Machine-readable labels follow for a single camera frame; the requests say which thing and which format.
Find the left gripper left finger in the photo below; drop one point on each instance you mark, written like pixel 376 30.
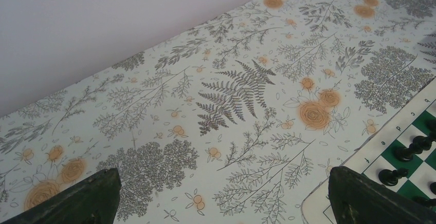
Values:
pixel 95 199

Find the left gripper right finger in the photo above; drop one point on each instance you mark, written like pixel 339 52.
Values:
pixel 355 198

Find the black chess piece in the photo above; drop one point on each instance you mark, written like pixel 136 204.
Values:
pixel 390 177

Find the green white chess board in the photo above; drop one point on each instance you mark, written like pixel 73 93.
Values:
pixel 377 153

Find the black king piece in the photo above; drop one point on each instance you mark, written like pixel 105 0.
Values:
pixel 418 145

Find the floral table mat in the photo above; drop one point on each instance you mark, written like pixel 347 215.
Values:
pixel 235 120

